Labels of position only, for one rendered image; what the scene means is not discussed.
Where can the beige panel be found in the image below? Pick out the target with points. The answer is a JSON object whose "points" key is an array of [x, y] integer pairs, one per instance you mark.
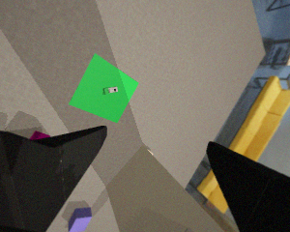
{"points": [[145, 197]]}

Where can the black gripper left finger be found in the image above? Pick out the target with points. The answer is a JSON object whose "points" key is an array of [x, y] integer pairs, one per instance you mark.
{"points": [[40, 175]]}

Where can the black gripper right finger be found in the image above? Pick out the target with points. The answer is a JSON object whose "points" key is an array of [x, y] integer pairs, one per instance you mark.
{"points": [[257, 196]]}

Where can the magenta rectangular block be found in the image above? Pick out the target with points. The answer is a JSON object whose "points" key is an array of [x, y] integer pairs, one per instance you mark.
{"points": [[39, 135]]}

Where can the green flat square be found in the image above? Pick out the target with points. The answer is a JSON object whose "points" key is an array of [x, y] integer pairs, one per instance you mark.
{"points": [[89, 95]]}

